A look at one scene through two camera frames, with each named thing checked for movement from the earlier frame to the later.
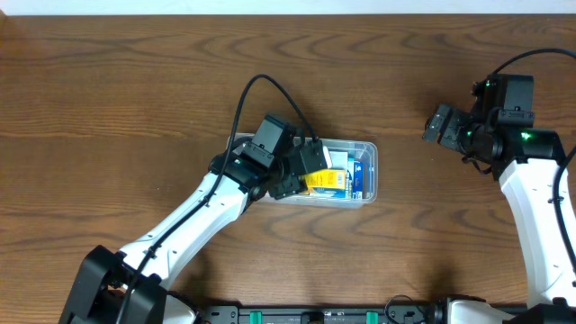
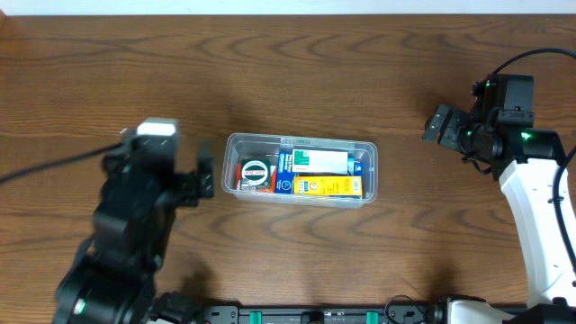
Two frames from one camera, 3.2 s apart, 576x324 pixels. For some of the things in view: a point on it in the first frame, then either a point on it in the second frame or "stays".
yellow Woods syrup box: (325, 178) stays
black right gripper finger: (443, 126) stays
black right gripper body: (445, 128) stays
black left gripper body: (288, 185) -> (181, 181)
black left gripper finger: (289, 184) -> (206, 176)
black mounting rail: (325, 315) stays
